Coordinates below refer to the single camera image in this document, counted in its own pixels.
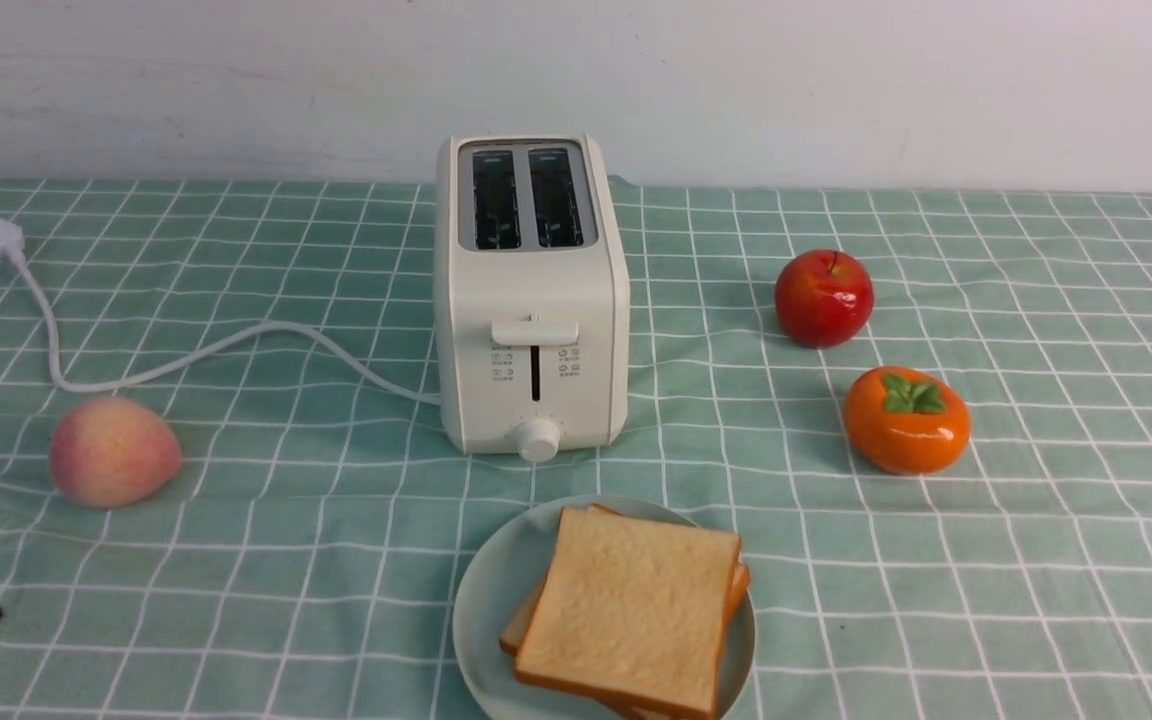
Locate toast slice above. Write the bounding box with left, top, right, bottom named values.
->
left=499, top=503, right=752, bottom=720
left=513, top=505, right=743, bottom=720

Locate pink yellow peach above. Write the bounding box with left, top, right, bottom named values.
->
left=47, top=396, right=183, bottom=509

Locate orange persimmon with green leaf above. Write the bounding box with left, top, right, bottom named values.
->
left=842, top=366, right=972, bottom=477

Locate pale green round plate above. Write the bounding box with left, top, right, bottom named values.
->
left=453, top=495, right=758, bottom=719

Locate red apple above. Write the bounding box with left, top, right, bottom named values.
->
left=774, top=249, right=876, bottom=348

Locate white two-slot toaster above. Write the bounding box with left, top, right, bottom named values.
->
left=431, top=135, right=631, bottom=462

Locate white toaster power cable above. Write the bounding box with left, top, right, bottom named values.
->
left=0, top=218, right=441, bottom=408

